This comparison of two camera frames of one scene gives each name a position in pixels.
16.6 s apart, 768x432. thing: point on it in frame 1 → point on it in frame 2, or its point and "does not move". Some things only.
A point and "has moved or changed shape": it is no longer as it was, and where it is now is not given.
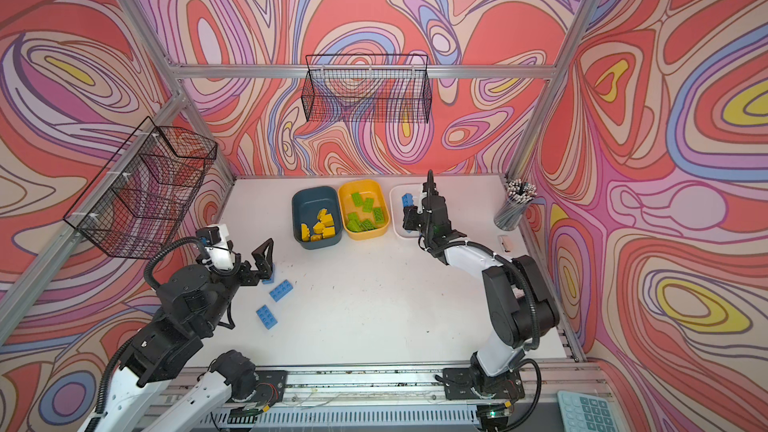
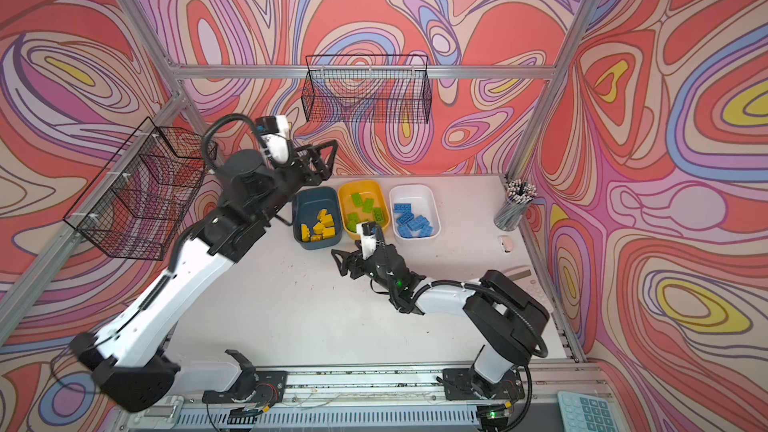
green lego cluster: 369,205 does not move
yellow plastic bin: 363,208 does not move
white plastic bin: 396,193 does not move
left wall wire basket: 136,205 does not move
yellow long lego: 327,220 does not move
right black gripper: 410,214 → 355,262
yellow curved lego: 305,232 does not move
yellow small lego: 323,217 does not move
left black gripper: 251,278 → 296,166
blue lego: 280,290 → 405,231
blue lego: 407,200 has moved or changed shape
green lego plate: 354,222 does not move
